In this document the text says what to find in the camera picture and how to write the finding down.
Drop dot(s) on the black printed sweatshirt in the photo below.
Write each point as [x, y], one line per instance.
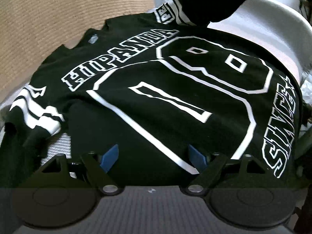
[154, 94]

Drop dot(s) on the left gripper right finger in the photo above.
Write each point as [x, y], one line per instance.
[209, 168]

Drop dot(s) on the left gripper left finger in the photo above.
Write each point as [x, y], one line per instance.
[97, 168]

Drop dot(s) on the woven tan upright mattress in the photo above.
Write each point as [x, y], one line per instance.
[32, 29]

